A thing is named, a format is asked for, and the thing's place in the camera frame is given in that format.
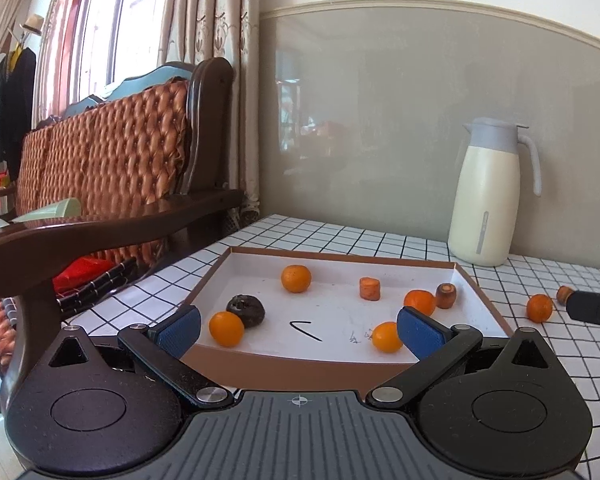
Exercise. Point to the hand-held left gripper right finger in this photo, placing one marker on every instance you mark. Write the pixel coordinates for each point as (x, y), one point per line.
(420, 332)

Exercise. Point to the black striped cloth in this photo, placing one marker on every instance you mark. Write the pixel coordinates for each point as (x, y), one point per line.
(100, 287)

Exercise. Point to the black hanging jackets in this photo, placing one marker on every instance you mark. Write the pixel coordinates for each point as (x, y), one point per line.
(5, 110)

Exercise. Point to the red plastic bag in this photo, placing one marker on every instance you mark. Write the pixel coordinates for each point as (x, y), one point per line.
(82, 271)

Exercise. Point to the green cup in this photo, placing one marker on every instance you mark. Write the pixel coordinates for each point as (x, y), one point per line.
(55, 210)

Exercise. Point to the small brown fruit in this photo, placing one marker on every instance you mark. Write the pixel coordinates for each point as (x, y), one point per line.
(563, 294)

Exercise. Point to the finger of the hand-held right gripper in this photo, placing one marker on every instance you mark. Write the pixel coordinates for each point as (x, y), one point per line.
(595, 306)

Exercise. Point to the dark wooden sofa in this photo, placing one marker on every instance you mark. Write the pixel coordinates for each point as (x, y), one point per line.
(207, 125)

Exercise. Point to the red and yellow package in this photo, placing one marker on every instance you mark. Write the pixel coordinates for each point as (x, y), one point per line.
(0, 189)

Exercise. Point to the cream thermos jug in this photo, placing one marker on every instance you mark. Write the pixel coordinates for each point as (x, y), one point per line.
(485, 200)

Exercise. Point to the straw hat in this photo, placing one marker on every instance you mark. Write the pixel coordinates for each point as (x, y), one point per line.
(32, 24)

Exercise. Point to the orange carrot piece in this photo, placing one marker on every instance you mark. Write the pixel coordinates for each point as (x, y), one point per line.
(370, 288)

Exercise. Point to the window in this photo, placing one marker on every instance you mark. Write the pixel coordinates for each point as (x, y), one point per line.
(115, 15)

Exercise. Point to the checkered tablecloth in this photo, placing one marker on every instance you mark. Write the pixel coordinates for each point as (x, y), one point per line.
(555, 360)

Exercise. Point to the dark wrinkled fruit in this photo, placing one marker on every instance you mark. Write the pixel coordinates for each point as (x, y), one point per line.
(246, 311)

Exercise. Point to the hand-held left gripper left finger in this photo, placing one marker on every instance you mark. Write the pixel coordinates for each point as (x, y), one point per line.
(182, 326)

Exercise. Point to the orange woven cushion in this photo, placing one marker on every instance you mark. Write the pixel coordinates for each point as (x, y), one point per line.
(105, 160)

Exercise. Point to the small orange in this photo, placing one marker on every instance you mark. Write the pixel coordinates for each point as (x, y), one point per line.
(386, 337)

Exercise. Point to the beige embroidered curtain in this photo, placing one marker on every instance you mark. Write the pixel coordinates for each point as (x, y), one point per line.
(215, 35)

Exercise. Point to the white tray with brown rim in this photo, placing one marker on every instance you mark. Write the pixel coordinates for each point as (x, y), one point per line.
(330, 310)

